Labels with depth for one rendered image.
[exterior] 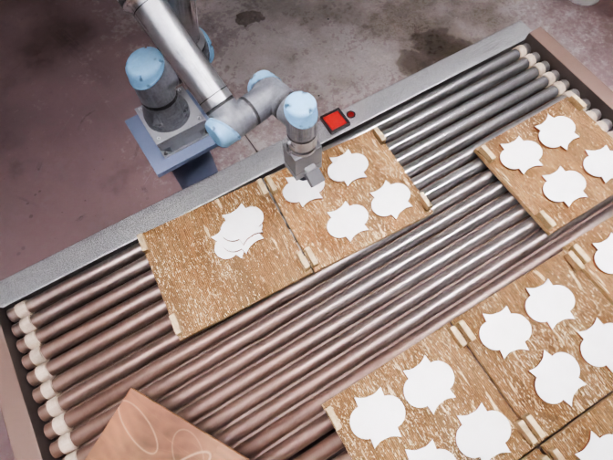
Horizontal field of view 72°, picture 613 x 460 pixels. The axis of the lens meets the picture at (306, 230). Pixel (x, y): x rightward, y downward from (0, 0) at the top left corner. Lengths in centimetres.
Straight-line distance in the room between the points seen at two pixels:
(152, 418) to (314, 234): 64
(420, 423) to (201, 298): 67
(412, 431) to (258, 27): 266
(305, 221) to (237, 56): 191
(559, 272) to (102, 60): 286
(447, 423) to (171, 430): 67
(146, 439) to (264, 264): 52
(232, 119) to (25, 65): 259
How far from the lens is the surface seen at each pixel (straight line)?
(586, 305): 142
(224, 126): 99
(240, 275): 124
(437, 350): 122
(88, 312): 137
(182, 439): 111
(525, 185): 149
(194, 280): 126
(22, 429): 136
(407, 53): 306
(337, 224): 127
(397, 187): 135
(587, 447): 134
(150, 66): 136
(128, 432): 115
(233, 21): 325
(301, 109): 97
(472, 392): 124
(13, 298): 150
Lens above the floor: 211
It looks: 67 degrees down
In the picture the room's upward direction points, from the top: 2 degrees counter-clockwise
